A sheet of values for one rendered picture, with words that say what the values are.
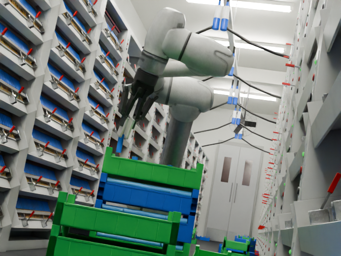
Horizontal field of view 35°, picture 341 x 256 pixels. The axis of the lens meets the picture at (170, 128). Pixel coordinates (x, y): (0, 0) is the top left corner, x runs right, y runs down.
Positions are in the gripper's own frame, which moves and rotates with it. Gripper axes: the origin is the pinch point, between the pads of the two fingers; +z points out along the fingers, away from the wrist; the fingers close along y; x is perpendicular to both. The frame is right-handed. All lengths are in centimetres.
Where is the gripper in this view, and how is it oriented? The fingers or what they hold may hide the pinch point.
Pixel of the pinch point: (126, 127)
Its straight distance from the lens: 178.6
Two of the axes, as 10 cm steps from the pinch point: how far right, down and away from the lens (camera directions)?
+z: -3.9, 9.0, 2.0
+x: 4.2, 3.7, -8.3
